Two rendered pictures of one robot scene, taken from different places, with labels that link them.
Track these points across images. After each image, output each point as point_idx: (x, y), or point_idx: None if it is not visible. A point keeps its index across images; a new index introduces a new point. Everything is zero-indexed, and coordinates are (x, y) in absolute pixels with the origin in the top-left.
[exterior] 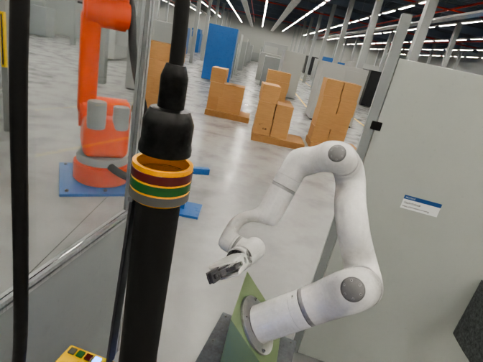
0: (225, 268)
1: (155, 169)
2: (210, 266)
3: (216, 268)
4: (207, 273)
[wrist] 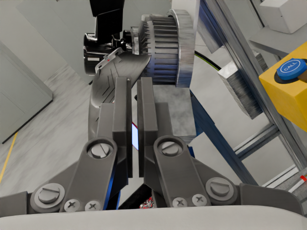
0: (63, 183)
1: None
2: (283, 216)
3: (163, 184)
4: (148, 80)
